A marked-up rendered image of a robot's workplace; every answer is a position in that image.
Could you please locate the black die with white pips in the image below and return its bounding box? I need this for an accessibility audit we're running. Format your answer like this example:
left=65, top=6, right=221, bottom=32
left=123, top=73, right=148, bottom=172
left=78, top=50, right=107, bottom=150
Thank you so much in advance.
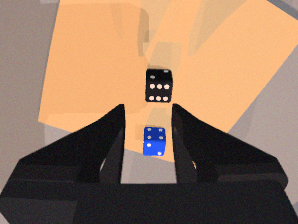
left=145, top=69, right=173, bottom=103

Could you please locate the orange flat mat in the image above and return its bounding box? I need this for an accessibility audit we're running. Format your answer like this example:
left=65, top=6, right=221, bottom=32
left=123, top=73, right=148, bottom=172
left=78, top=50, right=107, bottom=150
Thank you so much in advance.
left=38, top=0, right=298, bottom=162

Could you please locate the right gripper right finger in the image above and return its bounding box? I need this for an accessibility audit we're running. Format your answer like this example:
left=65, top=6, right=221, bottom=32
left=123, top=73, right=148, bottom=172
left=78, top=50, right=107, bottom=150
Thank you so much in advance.
left=171, top=103, right=288, bottom=190

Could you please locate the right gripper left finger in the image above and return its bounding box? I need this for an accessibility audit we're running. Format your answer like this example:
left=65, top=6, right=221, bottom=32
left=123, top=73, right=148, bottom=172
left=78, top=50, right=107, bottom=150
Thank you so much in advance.
left=8, top=104, right=126, bottom=183

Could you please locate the blue die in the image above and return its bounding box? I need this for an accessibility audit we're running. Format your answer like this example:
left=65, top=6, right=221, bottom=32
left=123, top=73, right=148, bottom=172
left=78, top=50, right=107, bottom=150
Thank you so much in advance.
left=143, top=127, right=166, bottom=156

